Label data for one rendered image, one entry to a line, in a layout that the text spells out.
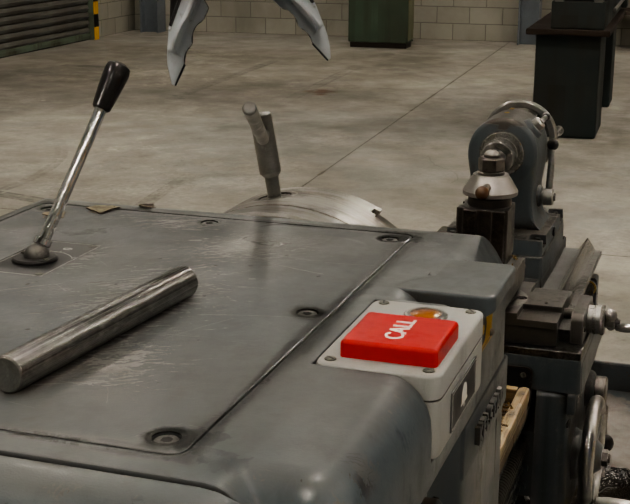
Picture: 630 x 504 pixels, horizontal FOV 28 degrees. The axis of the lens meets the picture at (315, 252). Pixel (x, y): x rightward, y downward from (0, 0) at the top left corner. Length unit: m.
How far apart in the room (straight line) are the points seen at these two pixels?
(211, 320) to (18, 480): 0.24
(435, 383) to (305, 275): 0.22
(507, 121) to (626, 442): 0.65
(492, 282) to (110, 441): 0.37
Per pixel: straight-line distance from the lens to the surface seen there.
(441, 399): 0.74
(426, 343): 0.75
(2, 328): 0.83
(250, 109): 1.02
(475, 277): 0.93
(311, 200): 1.24
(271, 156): 1.25
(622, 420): 2.58
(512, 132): 2.35
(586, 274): 2.47
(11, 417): 0.69
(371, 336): 0.75
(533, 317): 1.80
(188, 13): 1.19
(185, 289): 0.85
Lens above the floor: 1.51
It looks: 15 degrees down
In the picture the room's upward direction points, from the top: straight up
